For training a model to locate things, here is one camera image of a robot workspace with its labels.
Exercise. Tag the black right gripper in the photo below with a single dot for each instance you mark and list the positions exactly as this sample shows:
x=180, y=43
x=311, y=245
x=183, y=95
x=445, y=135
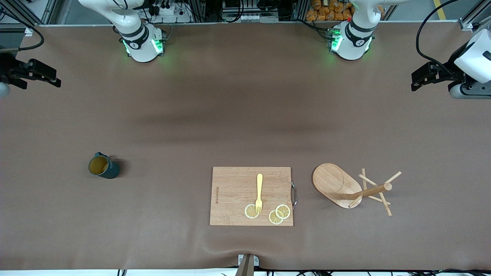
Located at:
x=7, y=68

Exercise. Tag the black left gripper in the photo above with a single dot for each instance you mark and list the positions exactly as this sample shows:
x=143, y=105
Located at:
x=447, y=72

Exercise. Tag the dark teal mug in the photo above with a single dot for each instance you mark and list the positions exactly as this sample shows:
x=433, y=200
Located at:
x=109, y=170

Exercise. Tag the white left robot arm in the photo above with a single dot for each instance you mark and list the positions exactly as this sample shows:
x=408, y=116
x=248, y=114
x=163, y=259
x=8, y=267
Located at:
x=351, y=42

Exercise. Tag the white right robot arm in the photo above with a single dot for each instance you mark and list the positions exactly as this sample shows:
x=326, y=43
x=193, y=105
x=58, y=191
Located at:
x=144, y=46

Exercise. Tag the wooden mug tree rack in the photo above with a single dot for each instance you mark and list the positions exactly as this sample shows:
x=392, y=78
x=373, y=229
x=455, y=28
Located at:
x=330, y=182

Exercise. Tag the bag of orange snacks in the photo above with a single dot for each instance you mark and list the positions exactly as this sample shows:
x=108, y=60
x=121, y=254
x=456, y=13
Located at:
x=330, y=11

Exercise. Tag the white power strip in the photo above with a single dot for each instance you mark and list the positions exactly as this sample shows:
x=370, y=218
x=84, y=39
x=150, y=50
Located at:
x=167, y=10

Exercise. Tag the white connector strip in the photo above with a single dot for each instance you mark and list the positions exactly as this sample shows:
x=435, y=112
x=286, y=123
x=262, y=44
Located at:
x=259, y=17

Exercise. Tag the lemon slice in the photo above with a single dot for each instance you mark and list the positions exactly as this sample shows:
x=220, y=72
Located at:
x=274, y=218
x=284, y=211
x=250, y=211

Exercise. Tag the yellow fork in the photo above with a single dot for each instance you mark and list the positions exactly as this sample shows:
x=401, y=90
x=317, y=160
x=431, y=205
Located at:
x=259, y=184

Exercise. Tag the wooden cutting board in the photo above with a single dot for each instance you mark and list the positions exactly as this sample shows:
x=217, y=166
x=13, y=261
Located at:
x=234, y=191

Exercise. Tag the aluminium frame profile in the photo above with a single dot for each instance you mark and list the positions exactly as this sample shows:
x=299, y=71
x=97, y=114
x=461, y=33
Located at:
x=470, y=21
x=48, y=11

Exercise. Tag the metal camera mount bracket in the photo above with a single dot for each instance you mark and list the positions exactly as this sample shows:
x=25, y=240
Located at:
x=247, y=266

